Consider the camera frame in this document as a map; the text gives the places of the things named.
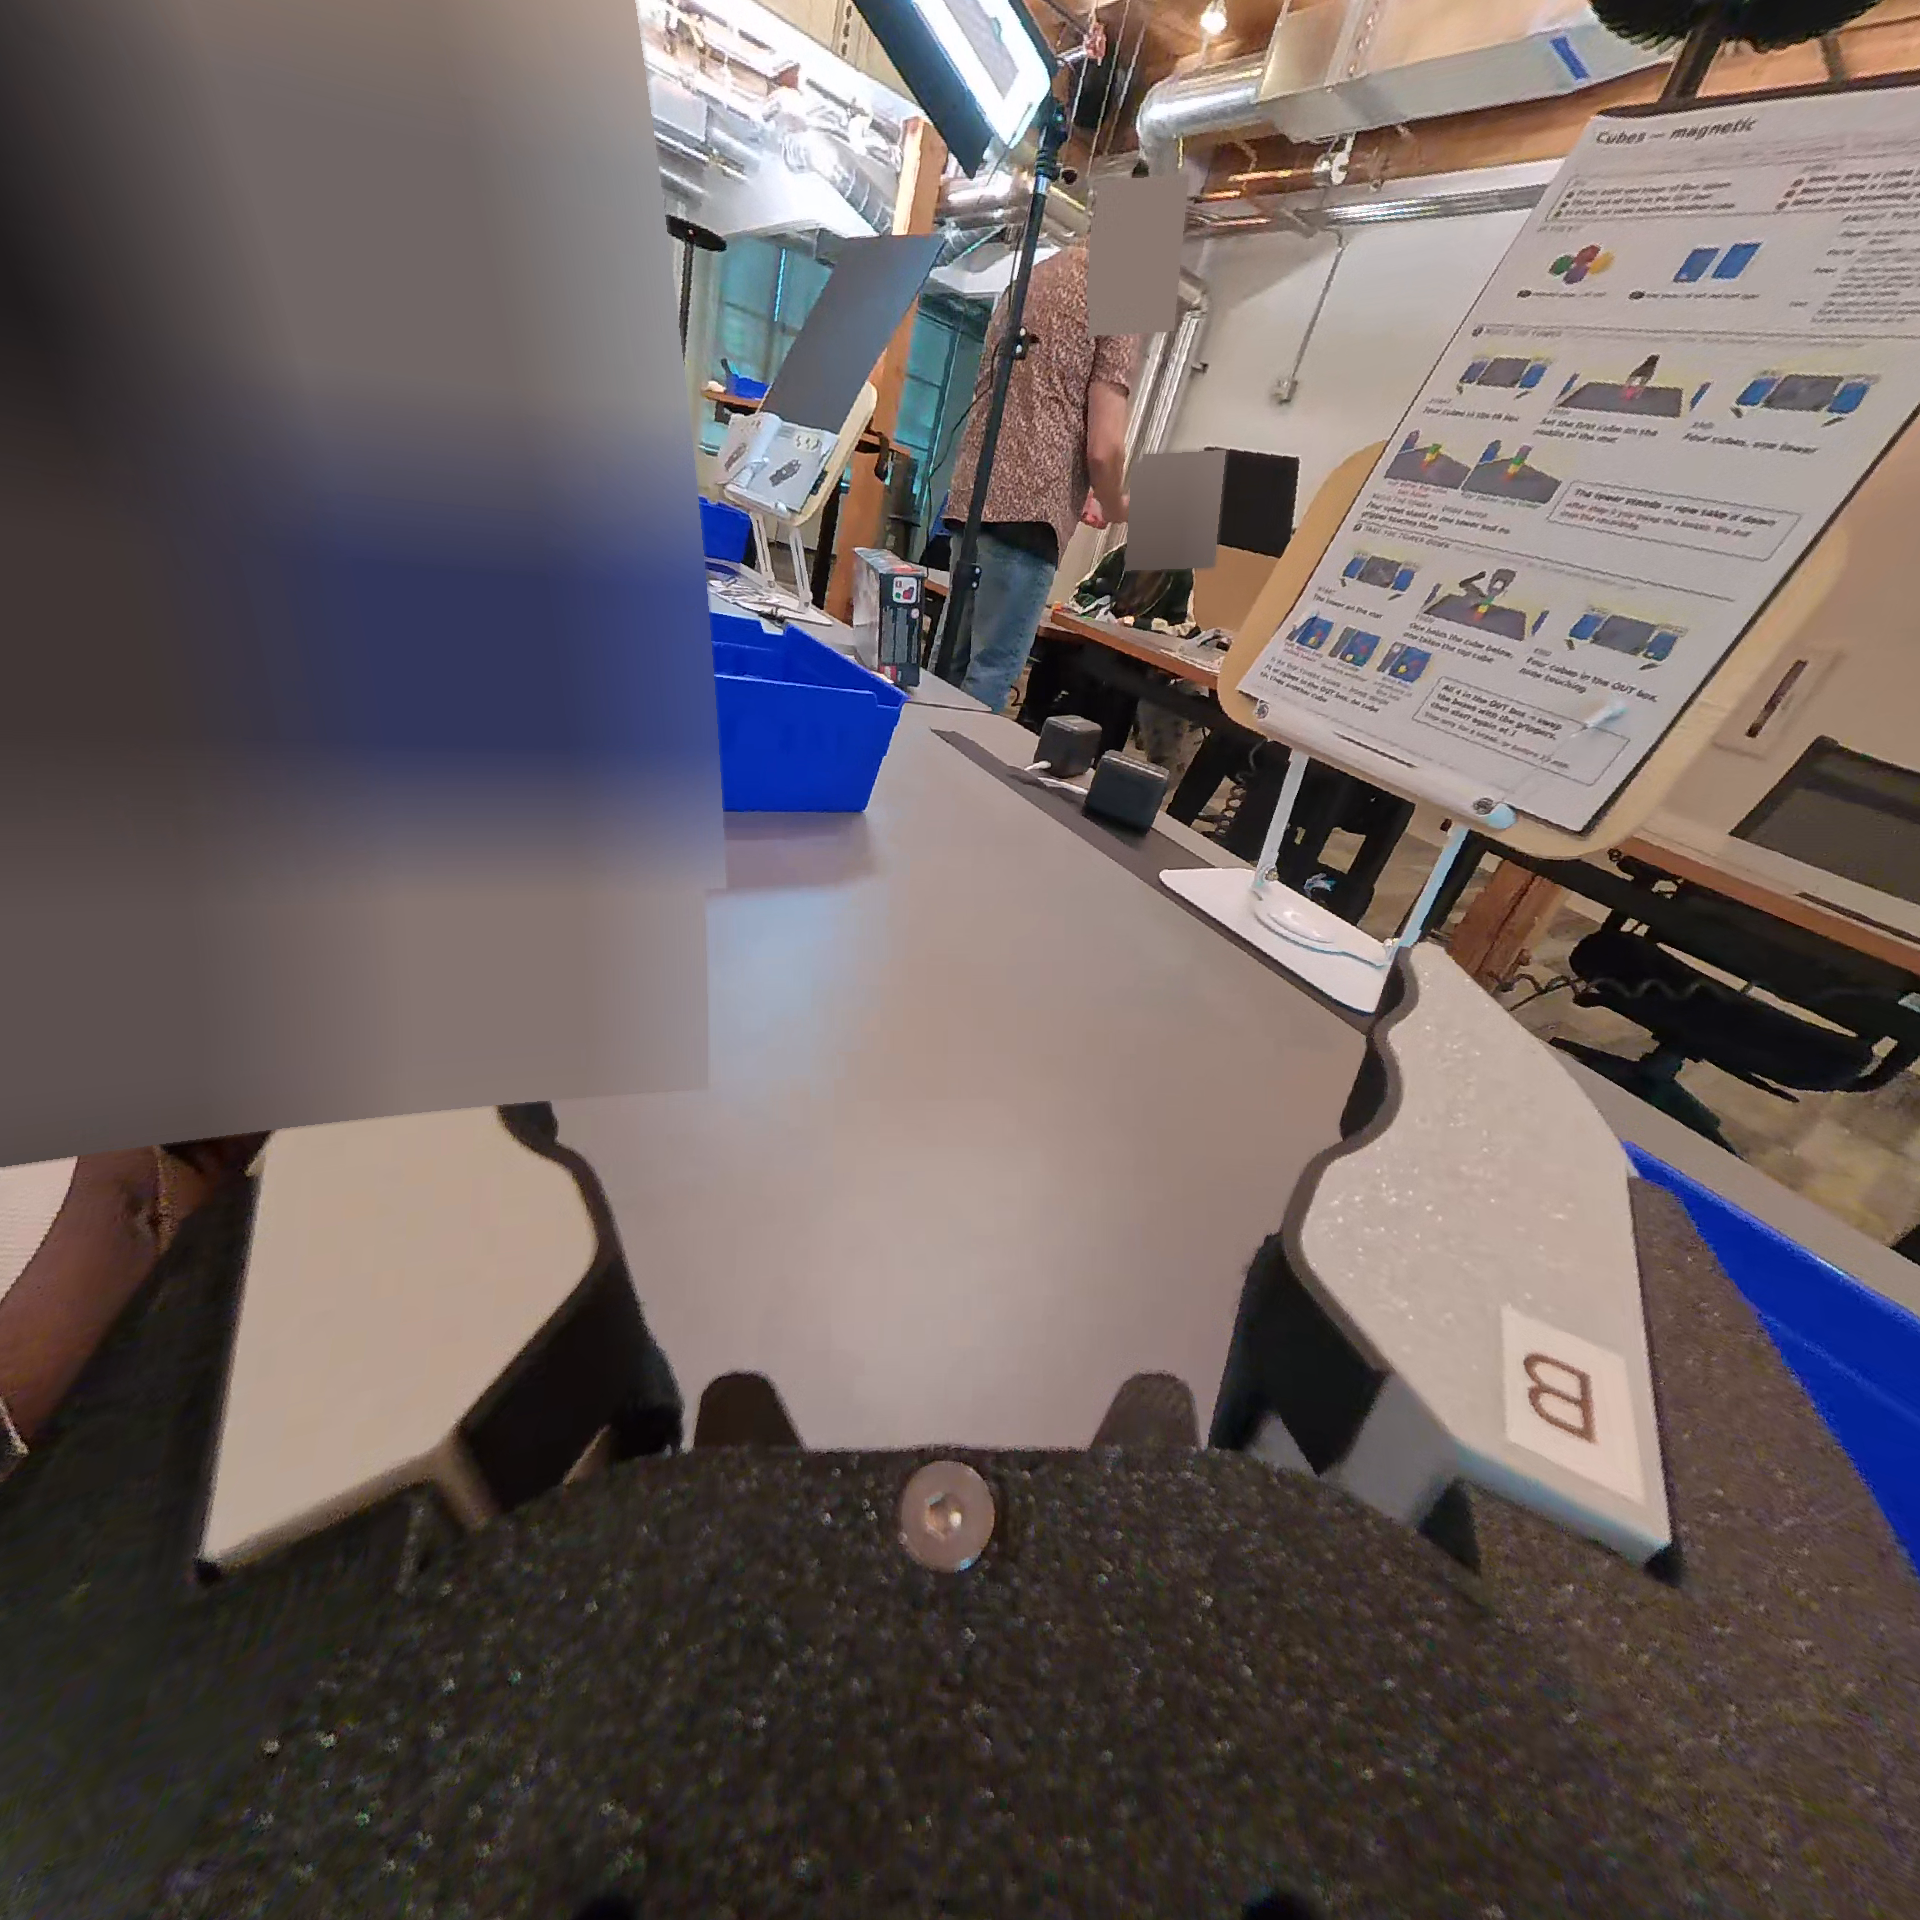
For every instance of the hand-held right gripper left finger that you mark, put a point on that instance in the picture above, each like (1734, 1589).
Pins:
(389, 1318)

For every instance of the black light stand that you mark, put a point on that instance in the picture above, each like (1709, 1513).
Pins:
(1009, 374)

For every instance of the metal air duct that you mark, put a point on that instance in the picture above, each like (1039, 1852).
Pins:
(1215, 98)

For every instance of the small printed cardboard box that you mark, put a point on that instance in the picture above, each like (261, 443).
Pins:
(892, 617)

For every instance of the person's left forearm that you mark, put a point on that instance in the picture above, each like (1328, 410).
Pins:
(89, 1289)

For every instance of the wooden sheet stand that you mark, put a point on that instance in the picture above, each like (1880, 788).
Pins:
(1681, 749)

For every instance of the dark grey power adapter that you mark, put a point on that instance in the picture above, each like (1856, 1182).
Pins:
(1068, 746)
(1126, 790)

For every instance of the blue plastic bin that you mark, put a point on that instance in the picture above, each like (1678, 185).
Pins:
(797, 720)
(1815, 1318)
(724, 537)

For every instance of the black office chair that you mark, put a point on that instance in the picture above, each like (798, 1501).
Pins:
(1725, 989)

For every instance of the studio light panel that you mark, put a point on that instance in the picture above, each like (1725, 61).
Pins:
(968, 59)

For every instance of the wooden table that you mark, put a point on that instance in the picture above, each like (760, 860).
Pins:
(1141, 637)

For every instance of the instruction sheet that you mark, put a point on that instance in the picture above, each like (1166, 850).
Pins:
(1589, 450)

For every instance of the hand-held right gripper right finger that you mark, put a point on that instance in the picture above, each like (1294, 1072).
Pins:
(1471, 1201)

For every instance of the dark computer monitor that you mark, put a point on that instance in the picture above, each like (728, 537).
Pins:
(1838, 819)

